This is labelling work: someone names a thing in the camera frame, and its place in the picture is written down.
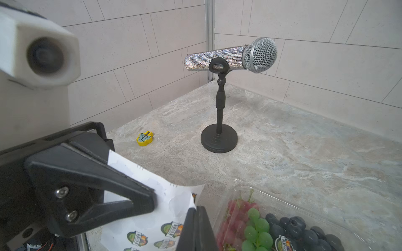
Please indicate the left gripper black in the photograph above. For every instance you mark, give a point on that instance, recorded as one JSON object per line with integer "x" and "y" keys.
{"x": 62, "y": 182}

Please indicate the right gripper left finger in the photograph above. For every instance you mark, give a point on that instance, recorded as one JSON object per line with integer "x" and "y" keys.
{"x": 186, "y": 241}

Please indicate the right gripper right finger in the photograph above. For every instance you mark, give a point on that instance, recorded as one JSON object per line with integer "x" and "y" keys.
{"x": 205, "y": 239}

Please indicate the white sticker sheet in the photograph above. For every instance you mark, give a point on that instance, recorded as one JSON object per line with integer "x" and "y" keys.
{"x": 159, "y": 230}

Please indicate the round fruit sticker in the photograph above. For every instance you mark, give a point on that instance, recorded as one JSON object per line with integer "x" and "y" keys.
{"x": 282, "y": 243}

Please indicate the clear grape box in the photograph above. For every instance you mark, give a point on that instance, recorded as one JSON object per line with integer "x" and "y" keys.
{"x": 251, "y": 219}

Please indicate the yellow round toy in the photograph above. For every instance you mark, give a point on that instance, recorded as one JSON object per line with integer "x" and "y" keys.
{"x": 145, "y": 138}

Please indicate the black microphone stand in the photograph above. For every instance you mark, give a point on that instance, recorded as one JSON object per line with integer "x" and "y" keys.
{"x": 219, "y": 137}

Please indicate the glitter microphone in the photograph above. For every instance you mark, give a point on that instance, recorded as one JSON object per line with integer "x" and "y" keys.
{"x": 256, "y": 57}

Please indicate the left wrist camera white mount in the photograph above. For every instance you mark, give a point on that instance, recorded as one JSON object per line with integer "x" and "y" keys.
{"x": 39, "y": 60}

